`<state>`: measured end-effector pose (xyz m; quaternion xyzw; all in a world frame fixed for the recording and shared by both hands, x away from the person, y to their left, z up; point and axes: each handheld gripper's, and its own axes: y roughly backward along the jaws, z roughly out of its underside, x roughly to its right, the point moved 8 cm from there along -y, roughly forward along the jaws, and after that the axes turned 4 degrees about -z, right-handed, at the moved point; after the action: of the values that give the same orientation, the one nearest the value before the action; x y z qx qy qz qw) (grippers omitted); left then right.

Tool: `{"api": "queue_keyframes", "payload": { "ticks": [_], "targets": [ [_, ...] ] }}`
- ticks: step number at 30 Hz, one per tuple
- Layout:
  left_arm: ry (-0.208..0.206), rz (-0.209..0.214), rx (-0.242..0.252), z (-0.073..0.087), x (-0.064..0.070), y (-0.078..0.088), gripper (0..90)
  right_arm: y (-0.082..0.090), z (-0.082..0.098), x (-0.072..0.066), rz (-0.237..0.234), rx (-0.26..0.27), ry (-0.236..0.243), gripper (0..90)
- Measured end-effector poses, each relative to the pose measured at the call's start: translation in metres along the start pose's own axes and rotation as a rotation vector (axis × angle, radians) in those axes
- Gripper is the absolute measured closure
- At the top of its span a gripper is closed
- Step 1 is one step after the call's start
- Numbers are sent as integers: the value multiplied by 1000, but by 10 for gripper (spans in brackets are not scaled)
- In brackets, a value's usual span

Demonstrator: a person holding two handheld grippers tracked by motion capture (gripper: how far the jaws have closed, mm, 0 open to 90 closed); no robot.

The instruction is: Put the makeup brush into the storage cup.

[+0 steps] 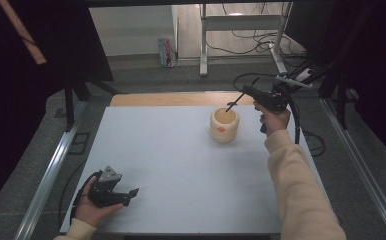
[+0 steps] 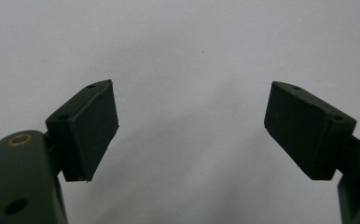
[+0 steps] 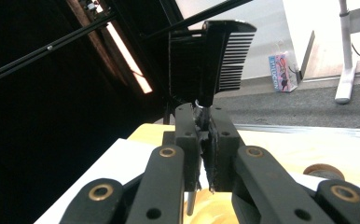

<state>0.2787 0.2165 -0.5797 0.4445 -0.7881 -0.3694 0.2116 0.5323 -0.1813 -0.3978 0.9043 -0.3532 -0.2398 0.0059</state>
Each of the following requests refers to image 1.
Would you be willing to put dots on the white table cover sheet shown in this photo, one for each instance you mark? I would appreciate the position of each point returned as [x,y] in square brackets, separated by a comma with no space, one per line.
[181,200]

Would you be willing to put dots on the person's right hand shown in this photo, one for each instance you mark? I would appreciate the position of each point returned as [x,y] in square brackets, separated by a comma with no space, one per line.
[276,121]

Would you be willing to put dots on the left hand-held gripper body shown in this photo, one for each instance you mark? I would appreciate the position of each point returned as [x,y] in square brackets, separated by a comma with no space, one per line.
[102,192]

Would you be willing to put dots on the white power strip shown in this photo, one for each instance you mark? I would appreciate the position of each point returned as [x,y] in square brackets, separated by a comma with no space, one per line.
[303,74]

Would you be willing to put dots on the black floor frame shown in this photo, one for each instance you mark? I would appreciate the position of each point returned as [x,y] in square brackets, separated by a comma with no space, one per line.
[87,143]

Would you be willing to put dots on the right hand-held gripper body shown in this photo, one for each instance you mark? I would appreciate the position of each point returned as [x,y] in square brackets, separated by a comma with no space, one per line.
[274,100]

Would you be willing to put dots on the thin black brush stick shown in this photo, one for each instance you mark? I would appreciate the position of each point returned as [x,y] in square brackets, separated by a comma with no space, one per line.
[234,102]

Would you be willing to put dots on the black metal stand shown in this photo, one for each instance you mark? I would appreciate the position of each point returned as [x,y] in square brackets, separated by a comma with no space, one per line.
[69,106]
[341,106]

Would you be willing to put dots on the colourful printed box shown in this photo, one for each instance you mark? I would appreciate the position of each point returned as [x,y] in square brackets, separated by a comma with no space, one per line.
[167,51]

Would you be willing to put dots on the cream round cup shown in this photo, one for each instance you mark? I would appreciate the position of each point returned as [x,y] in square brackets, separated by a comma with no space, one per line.
[224,128]

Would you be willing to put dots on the person's left hand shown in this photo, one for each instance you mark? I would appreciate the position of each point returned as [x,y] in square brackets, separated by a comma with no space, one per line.
[91,211]

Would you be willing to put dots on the dark curtain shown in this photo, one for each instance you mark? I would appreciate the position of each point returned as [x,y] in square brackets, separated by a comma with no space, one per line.
[31,100]
[381,83]

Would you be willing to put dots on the white metal desk frame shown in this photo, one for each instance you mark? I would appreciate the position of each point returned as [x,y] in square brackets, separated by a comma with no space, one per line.
[203,50]

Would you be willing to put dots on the light wooden slat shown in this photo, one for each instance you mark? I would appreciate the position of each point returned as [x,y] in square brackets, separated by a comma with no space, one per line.
[22,33]

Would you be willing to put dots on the aluminium floor rail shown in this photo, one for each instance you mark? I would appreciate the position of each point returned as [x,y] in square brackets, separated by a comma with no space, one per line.
[47,180]
[364,173]

